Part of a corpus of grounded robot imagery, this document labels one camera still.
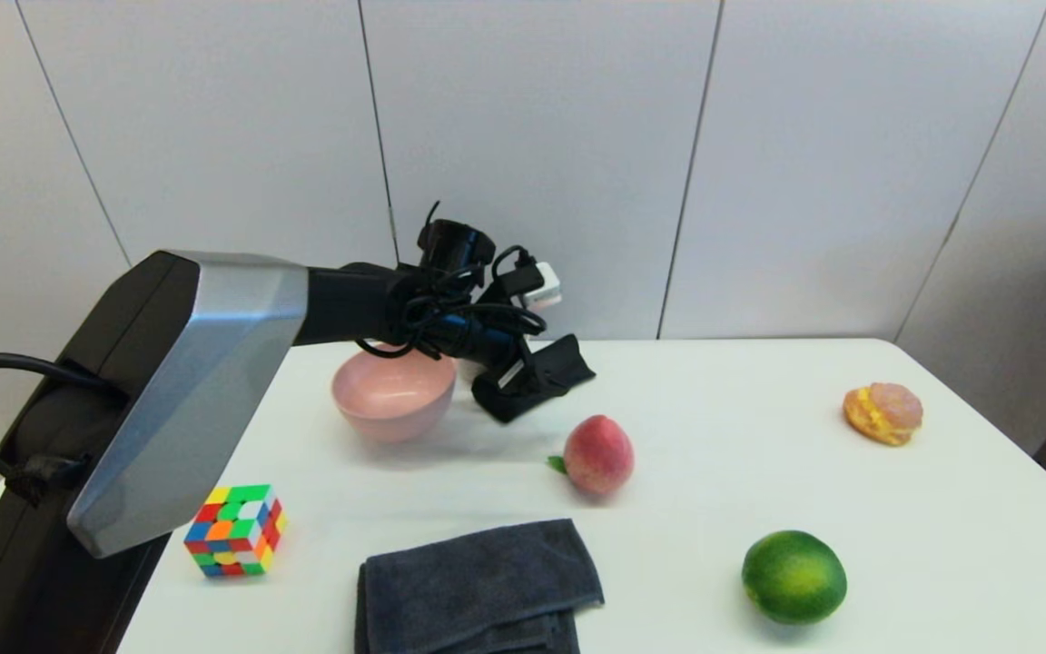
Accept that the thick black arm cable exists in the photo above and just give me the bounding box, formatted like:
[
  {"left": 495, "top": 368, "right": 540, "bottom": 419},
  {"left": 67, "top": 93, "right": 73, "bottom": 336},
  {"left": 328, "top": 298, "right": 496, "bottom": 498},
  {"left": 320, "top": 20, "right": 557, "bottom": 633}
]
[{"left": 0, "top": 352, "right": 129, "bottom": 505}]

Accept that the pink bowl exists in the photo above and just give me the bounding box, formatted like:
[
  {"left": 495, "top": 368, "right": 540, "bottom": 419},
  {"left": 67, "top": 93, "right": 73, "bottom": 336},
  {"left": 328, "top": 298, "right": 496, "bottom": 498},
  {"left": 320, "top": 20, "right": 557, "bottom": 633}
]
[{"left": 332, "top": 345, "right": 458, "bottom": 444}]

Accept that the cream puff pastry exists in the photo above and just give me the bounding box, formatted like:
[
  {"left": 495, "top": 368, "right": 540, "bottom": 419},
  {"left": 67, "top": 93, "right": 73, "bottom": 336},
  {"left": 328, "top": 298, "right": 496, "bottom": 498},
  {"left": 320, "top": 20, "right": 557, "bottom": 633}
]
[{"left": 843, "top": 382, "right": 923, "bottom": 447}]

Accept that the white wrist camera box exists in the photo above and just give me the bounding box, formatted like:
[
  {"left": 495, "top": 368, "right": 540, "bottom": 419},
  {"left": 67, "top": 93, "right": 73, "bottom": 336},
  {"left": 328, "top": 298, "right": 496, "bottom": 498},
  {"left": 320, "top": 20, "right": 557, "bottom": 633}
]
[{"left": 503, "top": 262, "right": 564, "bottom": 312}]

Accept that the multicoloured puzzle cube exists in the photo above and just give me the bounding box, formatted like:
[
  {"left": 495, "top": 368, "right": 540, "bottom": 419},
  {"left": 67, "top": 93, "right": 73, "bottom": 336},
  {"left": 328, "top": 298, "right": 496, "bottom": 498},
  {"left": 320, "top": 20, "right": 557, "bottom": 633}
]
[{"left": 184, "top": 483, "right": 288, "bottom": 579}]

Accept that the thin black camera cable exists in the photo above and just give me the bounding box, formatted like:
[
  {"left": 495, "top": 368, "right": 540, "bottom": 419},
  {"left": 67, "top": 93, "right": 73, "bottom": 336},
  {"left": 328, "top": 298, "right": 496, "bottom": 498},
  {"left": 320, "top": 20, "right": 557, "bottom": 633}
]
[{"left": 355, "top": 202, "right": 547, "bottom": 360}]

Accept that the black glasses case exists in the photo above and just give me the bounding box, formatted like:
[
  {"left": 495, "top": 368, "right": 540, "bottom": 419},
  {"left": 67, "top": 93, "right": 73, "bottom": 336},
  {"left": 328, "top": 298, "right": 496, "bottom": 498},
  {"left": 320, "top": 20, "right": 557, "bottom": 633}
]
[{"left": 471, "top": 334, "right": 597, "bottom": 424}]

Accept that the dark grey folded towel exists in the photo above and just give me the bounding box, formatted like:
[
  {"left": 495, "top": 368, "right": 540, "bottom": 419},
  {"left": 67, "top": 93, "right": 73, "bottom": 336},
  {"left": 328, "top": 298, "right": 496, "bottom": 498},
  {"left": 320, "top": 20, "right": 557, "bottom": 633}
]
[{"left": 355, "top": 519, "right": 606, "bottom": 654}]

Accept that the green lime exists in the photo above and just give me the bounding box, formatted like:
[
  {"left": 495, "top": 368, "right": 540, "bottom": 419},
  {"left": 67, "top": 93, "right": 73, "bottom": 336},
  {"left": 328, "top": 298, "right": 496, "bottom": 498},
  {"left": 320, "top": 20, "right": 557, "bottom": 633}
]
[{"left": 741, "top": 530, "right": 848, "bottom": 626}]

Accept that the pink peach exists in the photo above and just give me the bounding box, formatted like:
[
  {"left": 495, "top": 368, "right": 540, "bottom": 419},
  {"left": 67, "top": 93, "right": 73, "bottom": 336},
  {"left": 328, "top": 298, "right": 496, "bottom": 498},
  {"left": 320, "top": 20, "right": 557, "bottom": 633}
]
[{"left": 548, "top": 414, "right": 636, "bottom": 497}]

